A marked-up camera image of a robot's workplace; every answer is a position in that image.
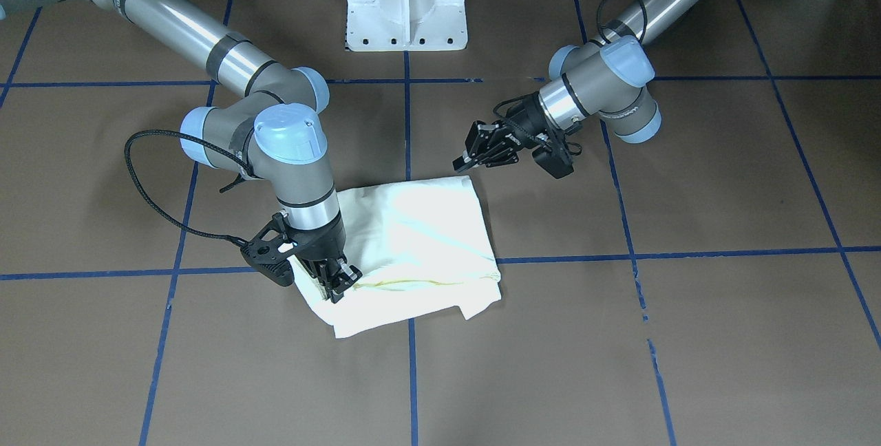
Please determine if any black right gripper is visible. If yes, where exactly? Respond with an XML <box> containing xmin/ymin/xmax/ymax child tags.
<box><xmin>284</xmin><ymin>213</ymin><xmax>363</xmax><ymax>303</ymax></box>

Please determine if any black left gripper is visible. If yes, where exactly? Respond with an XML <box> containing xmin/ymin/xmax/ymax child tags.
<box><xmin>452</xmin><ymin>92</ymin><xmax>572</xmax><ymax>173</ymax></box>

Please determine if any cream long-sleeve cat shirt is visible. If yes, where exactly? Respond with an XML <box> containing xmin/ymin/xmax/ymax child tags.
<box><xmin>292</xmin><ymin>176</ymin><xmax>502</xmax><ymax>339</ymax></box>

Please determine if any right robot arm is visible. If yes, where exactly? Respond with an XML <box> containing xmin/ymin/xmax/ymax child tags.
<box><xmin>2</xmin><ymin>0</ymin><xmax>361</xmax><ymax>303</ymax></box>

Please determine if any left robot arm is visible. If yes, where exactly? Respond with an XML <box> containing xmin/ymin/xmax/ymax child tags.
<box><xmin>452</xmin><ymin>0</ymin><xmax>700</xmax><ymax>179</ymax></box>

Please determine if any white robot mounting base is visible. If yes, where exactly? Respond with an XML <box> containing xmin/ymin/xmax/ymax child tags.
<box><xmin>344</xmin><ymin>0</ymin><xmax>469</xmax><ymax>53</ymax></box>

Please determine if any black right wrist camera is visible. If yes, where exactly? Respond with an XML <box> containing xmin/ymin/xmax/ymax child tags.
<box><xmin>240</xmin><ymin>213</ymin><xmax>299</xmax><ymax>287</ymax></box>

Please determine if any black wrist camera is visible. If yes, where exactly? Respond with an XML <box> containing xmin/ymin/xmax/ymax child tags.
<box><xmin>240</xmin><ymin>213</ymin><xmax>299</xmax><ymax>287</ymax></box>
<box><xmin>531</xmin><ymin>130</ymin><xmax>575</xmax><ymax>179</ymax></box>

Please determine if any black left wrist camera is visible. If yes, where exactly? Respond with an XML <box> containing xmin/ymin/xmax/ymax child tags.
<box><xmin>531</xmin><ymin>130</ymin><xmax>575</xmax><ymax>179</ymax></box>

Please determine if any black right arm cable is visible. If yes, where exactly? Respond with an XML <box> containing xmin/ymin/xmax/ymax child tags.
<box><xmin>124</xmin><ymin>129</ymin><xmax>257</xmax><ymax>246</ymax></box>

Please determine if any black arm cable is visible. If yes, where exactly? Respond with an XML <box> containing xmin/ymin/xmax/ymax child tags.
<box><xmin>595</xmin><ymin>0</ymin><xmax>649</xmax><ymax>47</ymax></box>
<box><xmin>124</xmin><ymin>129</ymin><xmax>257</xmax><ymax>246</ymax></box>

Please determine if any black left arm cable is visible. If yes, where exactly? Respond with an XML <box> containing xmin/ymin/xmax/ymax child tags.
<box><xmin>595</xmin><ymin>0</ymin><xmax>649</xmax><ymax>47</ymax></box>

